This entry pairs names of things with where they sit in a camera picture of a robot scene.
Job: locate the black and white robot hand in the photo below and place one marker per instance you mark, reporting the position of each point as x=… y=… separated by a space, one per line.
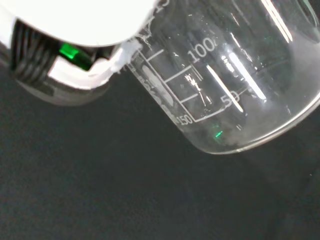
x=75 y=22

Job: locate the black bench cloth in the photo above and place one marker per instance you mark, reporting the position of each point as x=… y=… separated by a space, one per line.
x=125 y=180

